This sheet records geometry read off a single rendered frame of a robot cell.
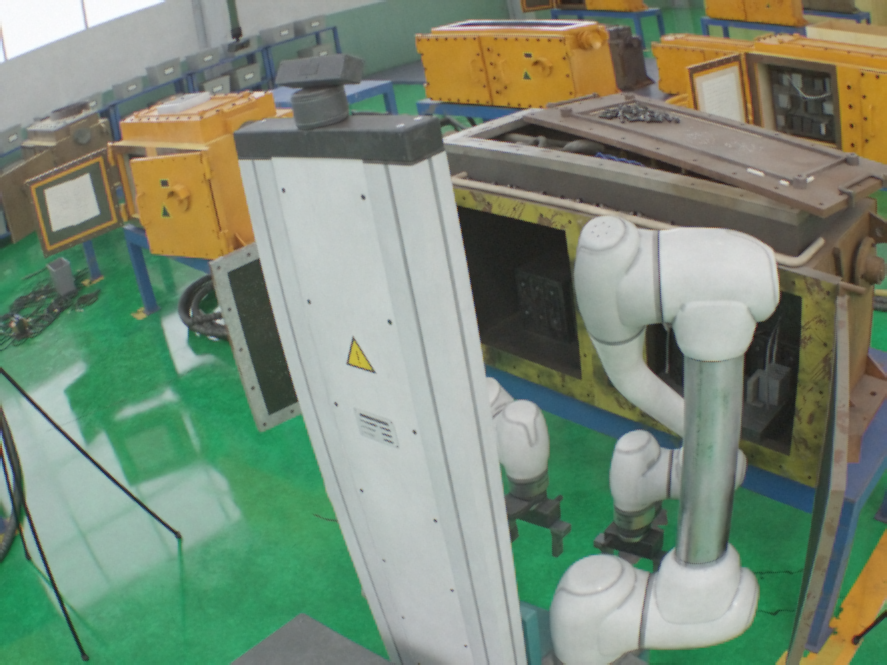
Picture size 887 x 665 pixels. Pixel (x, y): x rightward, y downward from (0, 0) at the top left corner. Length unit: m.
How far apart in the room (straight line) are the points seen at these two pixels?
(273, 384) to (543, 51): 3.66
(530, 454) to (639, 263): 0.70
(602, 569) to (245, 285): 1.45
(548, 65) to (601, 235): 4.55
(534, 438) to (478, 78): 4.68
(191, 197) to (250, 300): 1.75
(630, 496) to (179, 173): 3.07
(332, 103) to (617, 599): 0.90
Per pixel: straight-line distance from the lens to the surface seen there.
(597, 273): 1.16
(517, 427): 1.73
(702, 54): 8.67
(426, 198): 0.98
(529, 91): 5.91
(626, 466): 1.60
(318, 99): 1.05
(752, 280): 1.15
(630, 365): 1.33
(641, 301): 1.17
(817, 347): 1.89
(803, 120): 4.93
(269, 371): 2.59
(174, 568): 3.31
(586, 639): 1.46
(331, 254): 1.13
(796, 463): 2.10
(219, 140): 4.18
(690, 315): 1.16
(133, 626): 3.12
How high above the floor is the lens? 2.00
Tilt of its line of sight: 25 degrees down
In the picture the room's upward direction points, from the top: 11 degrees counter-clockwise
